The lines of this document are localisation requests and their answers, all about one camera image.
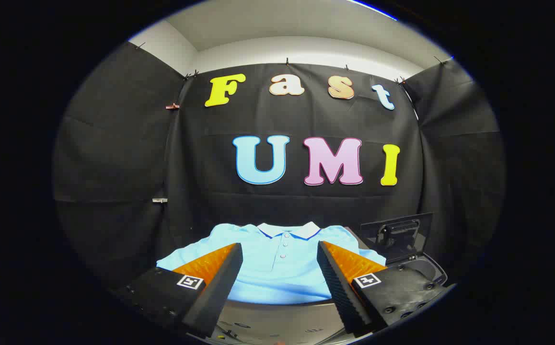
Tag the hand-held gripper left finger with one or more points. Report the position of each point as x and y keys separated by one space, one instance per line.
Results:
x=220 y=282

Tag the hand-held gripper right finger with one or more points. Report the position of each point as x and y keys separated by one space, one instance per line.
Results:
x=337 y=287

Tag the light blue polo shirt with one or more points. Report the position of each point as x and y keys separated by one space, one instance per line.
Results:
x=280 y=273

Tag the glass washing machine lid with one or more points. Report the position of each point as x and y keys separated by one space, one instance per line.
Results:
x=397 y=235

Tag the silver clip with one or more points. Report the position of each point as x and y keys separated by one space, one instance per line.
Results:
x=159 y=200

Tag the copper clip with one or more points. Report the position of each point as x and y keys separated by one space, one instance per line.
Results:
x=172 y=106

